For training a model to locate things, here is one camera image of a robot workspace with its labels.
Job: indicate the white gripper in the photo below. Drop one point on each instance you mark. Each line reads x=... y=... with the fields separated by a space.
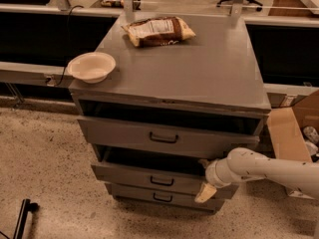
x=211 y=174

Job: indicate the grey drawer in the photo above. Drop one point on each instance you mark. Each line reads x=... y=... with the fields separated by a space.
x=162 y=197
x=163 y=138
x=151 y=170

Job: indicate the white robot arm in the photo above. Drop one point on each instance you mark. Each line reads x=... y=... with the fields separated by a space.
x=243 y=164

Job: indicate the grey bottom drawer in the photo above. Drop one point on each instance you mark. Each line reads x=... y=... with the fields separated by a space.
x=162 y=197

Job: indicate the grey drawer cabinet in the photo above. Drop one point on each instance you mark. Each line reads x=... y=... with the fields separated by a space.
x=209 y=82

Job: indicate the grey top drawer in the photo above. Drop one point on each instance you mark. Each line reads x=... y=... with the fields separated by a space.
x=163 y=138

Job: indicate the cardboard box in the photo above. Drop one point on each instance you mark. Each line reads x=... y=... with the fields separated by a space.
x=286 y=124

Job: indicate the brown chip bag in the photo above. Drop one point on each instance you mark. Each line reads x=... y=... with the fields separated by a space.
x=159 y=31

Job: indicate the white bowl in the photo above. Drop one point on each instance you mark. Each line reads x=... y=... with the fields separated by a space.
x=91 y=67

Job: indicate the black bar on floor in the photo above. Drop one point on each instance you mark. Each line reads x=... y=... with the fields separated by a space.
x=27 y=206

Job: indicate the wooden cabinet background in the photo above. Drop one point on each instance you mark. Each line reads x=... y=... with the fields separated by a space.
x=290 y=8

